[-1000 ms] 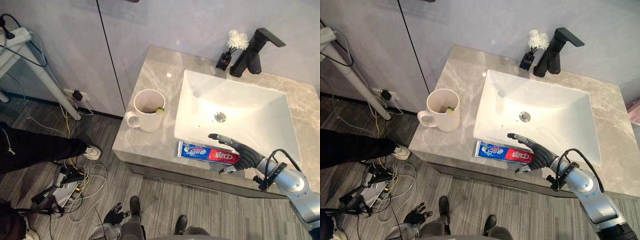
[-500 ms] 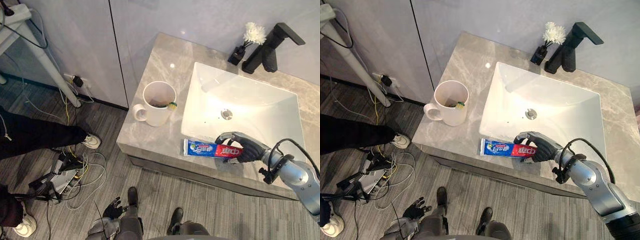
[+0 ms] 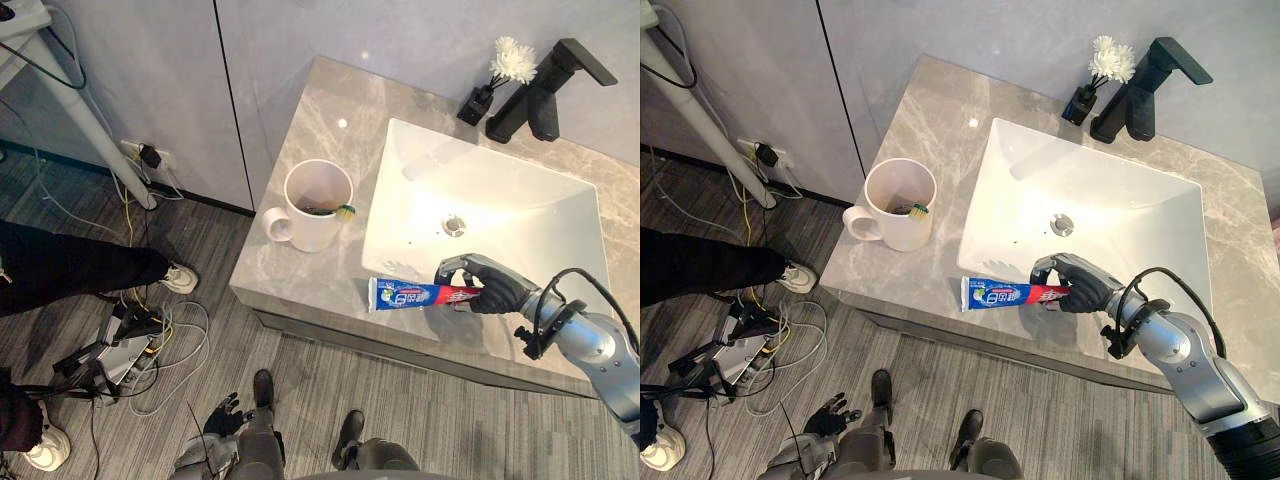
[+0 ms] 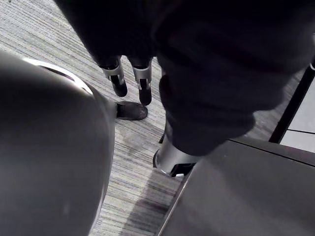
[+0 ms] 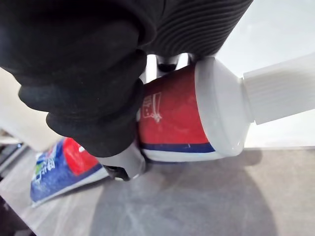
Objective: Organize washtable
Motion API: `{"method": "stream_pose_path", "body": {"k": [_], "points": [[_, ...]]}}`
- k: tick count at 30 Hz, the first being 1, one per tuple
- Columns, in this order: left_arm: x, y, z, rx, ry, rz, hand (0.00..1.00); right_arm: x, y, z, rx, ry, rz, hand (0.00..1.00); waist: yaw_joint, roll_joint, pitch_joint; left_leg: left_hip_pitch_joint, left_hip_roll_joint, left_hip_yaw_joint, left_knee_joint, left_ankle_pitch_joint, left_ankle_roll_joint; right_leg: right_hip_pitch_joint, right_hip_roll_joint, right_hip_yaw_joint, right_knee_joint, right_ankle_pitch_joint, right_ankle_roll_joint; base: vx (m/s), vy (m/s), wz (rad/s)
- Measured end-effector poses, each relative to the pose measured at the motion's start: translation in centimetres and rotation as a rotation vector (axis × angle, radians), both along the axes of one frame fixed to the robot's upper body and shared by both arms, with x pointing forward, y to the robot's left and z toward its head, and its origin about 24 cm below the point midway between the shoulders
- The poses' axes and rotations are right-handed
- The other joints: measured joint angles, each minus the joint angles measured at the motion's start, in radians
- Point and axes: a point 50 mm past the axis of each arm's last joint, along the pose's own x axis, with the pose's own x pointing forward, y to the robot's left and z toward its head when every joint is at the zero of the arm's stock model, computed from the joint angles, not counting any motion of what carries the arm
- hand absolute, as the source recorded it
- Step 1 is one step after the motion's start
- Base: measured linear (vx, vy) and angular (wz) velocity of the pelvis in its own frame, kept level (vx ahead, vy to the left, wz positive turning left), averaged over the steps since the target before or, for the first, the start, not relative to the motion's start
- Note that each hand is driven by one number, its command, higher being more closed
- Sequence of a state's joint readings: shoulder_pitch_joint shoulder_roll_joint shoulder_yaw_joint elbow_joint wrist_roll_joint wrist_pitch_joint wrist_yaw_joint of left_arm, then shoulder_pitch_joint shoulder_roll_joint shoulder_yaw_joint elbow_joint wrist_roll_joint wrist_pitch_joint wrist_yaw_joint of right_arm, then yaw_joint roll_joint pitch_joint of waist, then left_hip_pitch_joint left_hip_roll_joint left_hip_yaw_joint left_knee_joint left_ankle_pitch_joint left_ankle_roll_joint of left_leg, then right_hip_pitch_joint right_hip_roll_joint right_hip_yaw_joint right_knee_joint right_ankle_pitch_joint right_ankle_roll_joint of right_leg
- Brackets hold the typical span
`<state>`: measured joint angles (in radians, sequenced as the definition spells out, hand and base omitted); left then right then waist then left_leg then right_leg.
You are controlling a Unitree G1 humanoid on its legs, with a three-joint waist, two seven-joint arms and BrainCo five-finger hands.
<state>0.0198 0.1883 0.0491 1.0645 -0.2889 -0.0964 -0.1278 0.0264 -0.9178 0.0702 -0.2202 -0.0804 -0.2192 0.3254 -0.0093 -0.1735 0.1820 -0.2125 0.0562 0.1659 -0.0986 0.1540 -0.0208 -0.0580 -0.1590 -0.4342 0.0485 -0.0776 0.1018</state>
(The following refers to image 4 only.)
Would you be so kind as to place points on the black floor frame strip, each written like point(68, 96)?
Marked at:
point(292, 105)

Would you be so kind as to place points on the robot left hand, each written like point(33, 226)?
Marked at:
point(197, 61)

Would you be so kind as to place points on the grey stone vanity cabinet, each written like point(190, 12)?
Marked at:
point(246, 191)

